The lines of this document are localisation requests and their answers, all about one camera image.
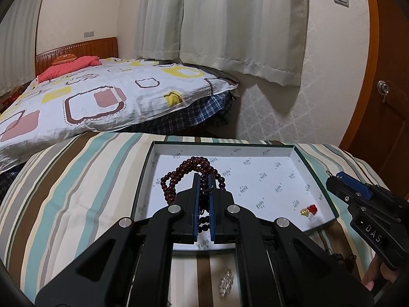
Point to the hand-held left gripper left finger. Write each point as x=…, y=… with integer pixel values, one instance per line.
x=195, y=204

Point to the red fabric item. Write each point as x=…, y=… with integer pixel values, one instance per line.
x=12, y=97

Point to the narrow cream curtain panel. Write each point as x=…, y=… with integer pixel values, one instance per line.
x=156, y=16

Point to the gold and red charm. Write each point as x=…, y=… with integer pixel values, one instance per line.
x=312, y=209

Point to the blue plaid bed sheet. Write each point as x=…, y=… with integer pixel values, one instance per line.
x=191, y=112

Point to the bed with patterned quilt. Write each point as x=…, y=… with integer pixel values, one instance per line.
x=96, y=80

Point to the red pillow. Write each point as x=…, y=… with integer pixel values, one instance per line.
x=70, y=66

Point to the white sheer curtain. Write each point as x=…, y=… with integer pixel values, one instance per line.
x=19, y=44

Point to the wall outlet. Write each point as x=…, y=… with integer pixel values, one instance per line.
x=89, y=33

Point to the orange round cushion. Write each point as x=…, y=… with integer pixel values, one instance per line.
x=64, y=58

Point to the silver door lock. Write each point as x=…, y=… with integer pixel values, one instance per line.
x=382, y=88

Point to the person's right hand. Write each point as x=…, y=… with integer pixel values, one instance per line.
x=372, y=275

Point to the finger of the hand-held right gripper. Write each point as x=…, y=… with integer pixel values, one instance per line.
x=361, y=190
x=338, y=187

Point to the brown wooden door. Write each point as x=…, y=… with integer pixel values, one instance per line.
x=383, y=38

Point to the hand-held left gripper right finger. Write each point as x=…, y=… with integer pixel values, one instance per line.
x=212, y=208

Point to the white cardboard box tray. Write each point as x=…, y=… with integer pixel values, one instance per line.
x=255, y=179

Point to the wooden headboard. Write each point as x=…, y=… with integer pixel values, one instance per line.
x=96, y=46

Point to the wide cream curtain panel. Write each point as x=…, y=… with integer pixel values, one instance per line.
x=242, y=22

